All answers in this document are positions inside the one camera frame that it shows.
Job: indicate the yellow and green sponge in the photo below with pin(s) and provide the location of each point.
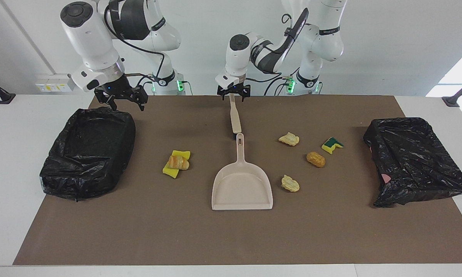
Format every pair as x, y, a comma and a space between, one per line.
331, 146

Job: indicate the pink bin with black bag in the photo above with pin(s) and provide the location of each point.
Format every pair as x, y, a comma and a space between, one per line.
415, 165

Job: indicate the black table clamp stand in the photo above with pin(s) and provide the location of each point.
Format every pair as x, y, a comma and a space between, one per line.
456, 100
2, 96

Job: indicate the brown toy bread roll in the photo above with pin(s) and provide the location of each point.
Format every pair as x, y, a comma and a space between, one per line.
315, 159

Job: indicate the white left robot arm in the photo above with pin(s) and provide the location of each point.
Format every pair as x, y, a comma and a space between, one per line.
319, 42

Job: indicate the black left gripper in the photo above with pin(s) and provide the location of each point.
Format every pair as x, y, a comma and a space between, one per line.
234, 89

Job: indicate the beige hand brush black bristles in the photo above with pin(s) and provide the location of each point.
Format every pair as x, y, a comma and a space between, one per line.
236, 121

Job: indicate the brown table mat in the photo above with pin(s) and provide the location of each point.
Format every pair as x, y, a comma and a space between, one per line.
231, 238

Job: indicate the pale toy pastry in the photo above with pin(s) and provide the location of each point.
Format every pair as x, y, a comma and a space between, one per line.
290, 184
288, 139

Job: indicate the bin lined with black bag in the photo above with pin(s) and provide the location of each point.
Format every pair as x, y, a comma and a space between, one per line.
88, 169

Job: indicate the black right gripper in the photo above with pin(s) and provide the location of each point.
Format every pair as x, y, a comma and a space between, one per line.
117, 87

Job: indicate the beige plastic dustpan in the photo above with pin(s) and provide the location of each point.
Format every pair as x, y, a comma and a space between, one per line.
242, 192

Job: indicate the striped toy croissant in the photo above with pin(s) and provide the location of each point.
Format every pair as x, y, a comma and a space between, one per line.
178, 162

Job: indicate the white wall socket box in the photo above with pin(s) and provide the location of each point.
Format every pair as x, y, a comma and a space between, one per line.
52, 82

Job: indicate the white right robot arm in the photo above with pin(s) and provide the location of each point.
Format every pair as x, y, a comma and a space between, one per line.
88, 42

